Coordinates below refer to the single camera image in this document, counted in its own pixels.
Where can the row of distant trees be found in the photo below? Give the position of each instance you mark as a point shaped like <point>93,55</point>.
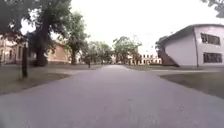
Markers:
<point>123,48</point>

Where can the grey asphalt path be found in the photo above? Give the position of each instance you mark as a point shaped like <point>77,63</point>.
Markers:
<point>113,96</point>

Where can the pale distant building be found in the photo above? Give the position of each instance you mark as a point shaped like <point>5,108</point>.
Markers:
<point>150,60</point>

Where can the tree beside white building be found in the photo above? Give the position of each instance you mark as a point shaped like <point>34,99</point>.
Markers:
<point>160,41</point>

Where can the beige brick building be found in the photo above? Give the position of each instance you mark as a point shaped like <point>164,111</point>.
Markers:
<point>60,54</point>

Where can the large tree with broad trunk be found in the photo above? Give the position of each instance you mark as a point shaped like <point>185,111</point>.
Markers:
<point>41,53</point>

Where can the white building with dark windows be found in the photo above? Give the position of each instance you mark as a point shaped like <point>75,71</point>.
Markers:
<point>183,50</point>

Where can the thin-trunked tree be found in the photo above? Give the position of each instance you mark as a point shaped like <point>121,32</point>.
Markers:
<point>24,63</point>

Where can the grass strip by white building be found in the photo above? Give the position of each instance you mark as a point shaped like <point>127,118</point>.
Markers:
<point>200,83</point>

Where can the grass strip with trees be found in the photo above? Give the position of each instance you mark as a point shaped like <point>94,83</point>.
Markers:
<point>13,80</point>

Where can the overhanging tree branches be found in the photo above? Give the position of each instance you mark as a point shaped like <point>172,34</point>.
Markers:
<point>218,6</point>

